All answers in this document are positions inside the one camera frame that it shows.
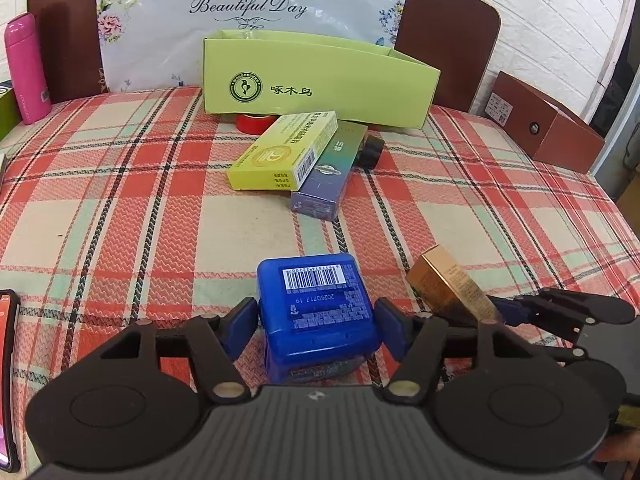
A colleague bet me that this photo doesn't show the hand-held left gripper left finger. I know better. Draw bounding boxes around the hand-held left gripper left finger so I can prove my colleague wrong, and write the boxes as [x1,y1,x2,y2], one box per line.
[99,296,262,403]

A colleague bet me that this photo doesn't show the red cased phone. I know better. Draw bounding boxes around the red cased phone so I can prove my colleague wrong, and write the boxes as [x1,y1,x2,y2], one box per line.
[0,288,21,473]

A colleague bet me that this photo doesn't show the black small container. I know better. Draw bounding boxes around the black small container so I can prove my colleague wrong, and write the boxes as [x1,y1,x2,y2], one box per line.
[356,135,385,170]

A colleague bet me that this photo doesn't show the brown cardboard box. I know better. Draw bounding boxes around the brown cardboard box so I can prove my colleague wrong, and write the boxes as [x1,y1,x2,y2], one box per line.
[487,71,606,175]

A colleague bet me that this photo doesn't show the yellow medicine box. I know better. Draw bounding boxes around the yellow medicine box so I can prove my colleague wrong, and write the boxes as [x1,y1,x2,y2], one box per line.
[226,111,338,192]

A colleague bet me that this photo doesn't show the green open box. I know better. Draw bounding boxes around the green open box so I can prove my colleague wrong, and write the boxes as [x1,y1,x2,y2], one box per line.
[0,80,22,142]

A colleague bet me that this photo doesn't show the person's right hand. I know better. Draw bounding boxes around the person's right hand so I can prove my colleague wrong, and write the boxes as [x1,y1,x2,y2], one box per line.
[596,430,640,463]

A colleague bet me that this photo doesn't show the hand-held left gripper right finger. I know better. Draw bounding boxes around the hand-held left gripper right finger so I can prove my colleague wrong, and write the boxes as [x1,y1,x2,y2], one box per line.
[373,296,538,403]

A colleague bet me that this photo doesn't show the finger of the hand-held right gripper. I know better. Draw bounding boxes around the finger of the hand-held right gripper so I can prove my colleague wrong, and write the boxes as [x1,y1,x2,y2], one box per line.
[492,287,637,343]

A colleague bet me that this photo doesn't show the plaid bed sheet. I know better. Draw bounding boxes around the plaid bed sheet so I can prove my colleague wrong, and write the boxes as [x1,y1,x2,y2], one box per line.
[0,85,640,476]

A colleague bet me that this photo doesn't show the purple box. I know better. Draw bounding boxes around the purple box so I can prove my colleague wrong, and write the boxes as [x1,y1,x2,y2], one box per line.
[290,122,369,222]

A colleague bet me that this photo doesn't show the blue candy box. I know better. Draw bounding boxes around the blue candy box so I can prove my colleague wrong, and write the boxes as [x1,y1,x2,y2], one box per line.
[256,254,383,386]

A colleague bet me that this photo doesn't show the pink thermos bottle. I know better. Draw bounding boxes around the pink thermos bottle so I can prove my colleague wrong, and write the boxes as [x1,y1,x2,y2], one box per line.
[4,12,52,126]

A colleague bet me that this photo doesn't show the red tape roll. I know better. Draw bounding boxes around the red tape roll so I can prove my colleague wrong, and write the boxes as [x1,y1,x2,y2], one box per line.
[236,112,277,136]

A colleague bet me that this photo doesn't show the brown wooden chair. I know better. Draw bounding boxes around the brown wooden chair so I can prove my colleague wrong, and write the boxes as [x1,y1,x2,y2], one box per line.
[26,0,502,113]

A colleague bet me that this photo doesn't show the light green cardboard box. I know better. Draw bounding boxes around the light green cardboard box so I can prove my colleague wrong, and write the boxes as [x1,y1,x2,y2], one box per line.
[202,30,442,128]

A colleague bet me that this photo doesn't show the gold box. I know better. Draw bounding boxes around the gold box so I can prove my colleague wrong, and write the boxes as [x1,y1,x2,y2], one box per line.
[406,245,503,323]

